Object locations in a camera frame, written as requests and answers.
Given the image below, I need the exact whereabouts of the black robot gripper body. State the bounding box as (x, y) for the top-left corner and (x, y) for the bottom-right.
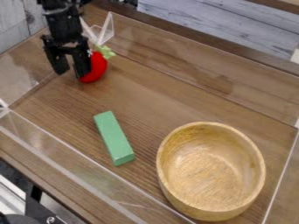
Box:
(39, 7), (90, 55)

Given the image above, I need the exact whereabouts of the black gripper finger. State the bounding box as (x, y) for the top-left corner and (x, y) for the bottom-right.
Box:
(70, 38), (90, 78)
(41, 38), (70, 75)

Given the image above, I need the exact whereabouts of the red plush strawberry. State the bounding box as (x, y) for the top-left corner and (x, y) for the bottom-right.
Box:
(78, 45), (115, 83)

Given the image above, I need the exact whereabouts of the round wooden bowl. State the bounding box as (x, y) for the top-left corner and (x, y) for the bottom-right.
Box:
(156, 122), (266, 221)

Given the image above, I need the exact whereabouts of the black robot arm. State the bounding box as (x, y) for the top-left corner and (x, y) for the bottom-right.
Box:
(35, 0), (90, 79)

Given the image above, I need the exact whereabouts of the green rectangular block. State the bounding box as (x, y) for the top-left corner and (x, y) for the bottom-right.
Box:
(93, 111), (135, 166)

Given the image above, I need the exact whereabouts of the clear acrylic enclosure wall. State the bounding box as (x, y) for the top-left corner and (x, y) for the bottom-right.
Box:
(0, 105), (194, 224)

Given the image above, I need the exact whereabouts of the black table leg bracket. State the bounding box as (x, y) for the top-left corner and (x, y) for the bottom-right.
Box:
(23, 185), (66, 224)

